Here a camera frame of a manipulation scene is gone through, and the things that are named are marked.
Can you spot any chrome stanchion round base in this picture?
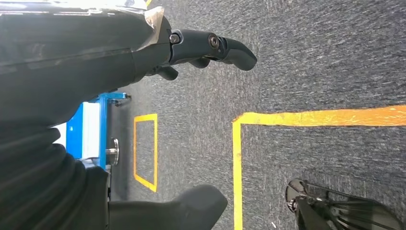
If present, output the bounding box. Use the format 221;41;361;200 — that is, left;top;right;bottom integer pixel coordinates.
105;138;120;167

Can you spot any blue steel shelf rack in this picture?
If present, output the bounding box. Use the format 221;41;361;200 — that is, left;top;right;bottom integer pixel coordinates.
66;92;131;171

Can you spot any white plastic crate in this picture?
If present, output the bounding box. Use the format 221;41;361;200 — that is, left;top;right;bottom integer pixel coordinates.
81;102;102;160

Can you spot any blue plastic crate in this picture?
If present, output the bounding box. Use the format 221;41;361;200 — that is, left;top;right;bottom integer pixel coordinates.
66;104;84;160

